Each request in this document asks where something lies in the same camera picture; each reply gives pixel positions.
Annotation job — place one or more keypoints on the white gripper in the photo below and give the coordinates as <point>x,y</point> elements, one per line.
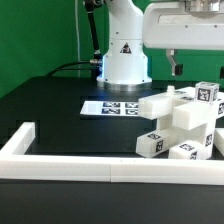
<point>176,25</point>

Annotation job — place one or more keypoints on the white chair back frame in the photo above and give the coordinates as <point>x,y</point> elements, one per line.
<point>179,108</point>

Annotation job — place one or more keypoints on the white chair seat block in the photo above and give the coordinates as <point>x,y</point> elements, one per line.
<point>204,134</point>

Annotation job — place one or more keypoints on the white paper marker sheet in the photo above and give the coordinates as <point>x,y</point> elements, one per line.
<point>110,108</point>

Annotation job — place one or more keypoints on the white U-shaped fence frame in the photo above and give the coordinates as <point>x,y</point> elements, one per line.
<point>15,163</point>

